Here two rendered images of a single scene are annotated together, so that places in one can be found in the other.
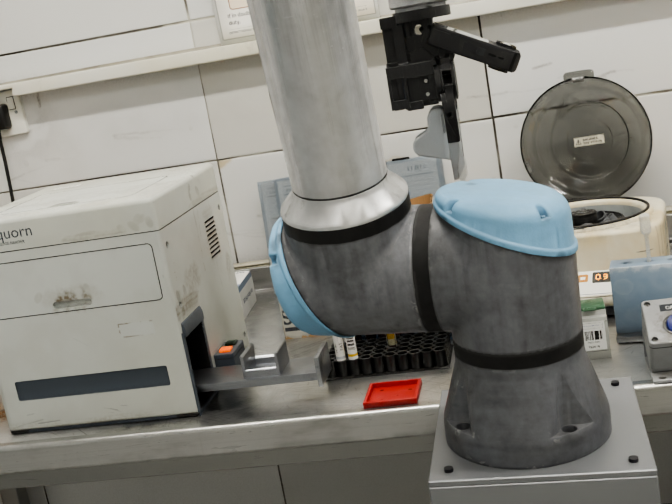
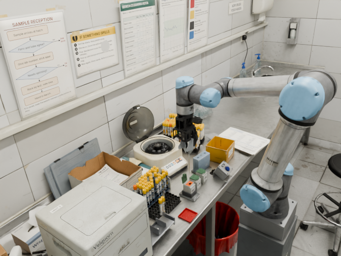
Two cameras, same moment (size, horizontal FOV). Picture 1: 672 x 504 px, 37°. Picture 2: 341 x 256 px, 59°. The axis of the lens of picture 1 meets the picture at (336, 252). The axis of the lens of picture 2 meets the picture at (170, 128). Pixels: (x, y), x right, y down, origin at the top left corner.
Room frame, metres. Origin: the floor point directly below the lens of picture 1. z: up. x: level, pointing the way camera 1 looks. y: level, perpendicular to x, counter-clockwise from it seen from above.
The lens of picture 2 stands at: (0.82, 0.94, 1.88)
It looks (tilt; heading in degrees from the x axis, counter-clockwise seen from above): 27 degrees down; 296
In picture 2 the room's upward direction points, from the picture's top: 3 degrees counter-clockwise
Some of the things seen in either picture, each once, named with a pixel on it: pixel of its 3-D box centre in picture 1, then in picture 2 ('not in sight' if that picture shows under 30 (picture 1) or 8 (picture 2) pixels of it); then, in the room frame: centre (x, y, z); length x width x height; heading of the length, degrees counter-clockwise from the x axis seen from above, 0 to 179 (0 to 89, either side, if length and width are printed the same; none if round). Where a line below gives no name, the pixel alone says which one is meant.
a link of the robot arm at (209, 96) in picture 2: not in sight; (207, 95); (1.16, -0.14, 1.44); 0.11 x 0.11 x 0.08; 72
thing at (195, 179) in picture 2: not in sight; (195, 182); (1.26, -0.24, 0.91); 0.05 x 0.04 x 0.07; 168
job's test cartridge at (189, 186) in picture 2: not in sight; (189, 188); (1.26, -0.17, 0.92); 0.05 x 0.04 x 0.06; 168
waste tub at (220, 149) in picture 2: not in sight; (220, 150); (1.22, -0.57, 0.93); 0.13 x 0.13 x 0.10; 83
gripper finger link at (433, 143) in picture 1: (437, 145); (189, 147); (1.25, -0.15, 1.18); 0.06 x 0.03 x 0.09; 80
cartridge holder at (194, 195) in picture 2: not in sight; (189, 192); (1.26, -0.17, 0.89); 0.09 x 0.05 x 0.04; 168
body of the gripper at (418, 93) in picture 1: (421, 59); (184, 125); (1.27, -0.15, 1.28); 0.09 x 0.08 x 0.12; 80
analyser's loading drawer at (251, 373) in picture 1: (250, 367); (154, 231); (1.30, 0.14, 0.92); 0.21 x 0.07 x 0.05; 78
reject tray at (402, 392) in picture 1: (393, 393); (188, 215); (1.22, -0.04, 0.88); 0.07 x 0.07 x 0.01; 78
